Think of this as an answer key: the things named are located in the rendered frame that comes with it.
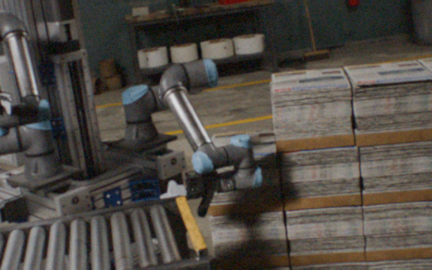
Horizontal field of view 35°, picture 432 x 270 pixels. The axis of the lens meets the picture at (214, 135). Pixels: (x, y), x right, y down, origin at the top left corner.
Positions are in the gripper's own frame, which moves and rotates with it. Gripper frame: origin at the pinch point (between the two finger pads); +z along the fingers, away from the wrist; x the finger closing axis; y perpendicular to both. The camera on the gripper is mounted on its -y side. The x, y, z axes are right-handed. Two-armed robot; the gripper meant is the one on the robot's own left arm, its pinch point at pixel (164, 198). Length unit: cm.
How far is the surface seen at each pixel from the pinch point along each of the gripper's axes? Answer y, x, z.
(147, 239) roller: 3.2, 40.7, 9.2
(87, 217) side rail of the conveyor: 3.3, 13.5, 26.5
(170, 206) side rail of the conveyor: 1.8, 13.5, -0.8
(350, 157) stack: 3, -1, -69
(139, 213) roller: 3.4, 18.9, 9.6
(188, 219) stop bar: 5.4, 36.5, -4.0
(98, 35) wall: -8, -671, 12
